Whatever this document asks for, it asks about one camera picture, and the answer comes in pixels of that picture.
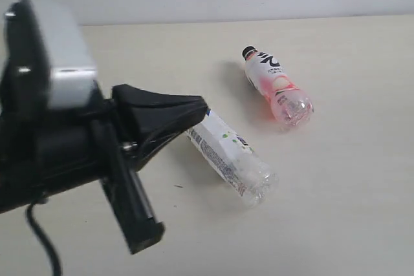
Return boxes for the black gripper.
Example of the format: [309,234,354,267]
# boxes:
[1,75,165,255]

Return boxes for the thin black cable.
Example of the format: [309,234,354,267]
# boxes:
[25,196,63,276]

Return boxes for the white blue label bottle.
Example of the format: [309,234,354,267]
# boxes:
[185,109,278,207]

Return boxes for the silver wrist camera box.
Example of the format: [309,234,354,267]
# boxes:
[5,0,97,114]

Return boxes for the pink peach label bottle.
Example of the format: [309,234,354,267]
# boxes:
[242,46,314,130]

